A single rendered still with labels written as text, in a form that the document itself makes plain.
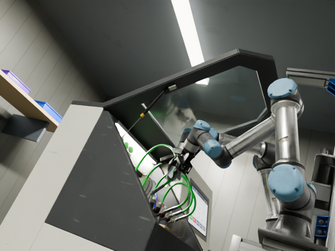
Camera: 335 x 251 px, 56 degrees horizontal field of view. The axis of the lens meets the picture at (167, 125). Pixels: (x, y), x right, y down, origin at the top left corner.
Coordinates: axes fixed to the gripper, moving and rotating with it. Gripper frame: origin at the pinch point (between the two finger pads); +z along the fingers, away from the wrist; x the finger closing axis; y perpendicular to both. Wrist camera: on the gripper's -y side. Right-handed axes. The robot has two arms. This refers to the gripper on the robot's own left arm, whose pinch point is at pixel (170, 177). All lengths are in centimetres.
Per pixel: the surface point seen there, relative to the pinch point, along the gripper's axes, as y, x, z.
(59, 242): 19, -45, 36
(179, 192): -30, 30, 29
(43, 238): 13, -51, 42
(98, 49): -246, -24, 12
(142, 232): 34.8, -19.4, 6.8
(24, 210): -8, -61, 46
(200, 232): -30, 64, 60
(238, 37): -128, 65, -73
